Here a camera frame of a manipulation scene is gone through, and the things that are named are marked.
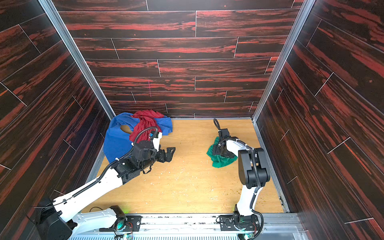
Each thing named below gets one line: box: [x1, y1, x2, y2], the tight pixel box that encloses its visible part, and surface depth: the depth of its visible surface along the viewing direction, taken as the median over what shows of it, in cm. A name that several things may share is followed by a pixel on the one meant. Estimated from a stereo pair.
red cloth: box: [129, 109, 165, 143], surface depth 107 cm
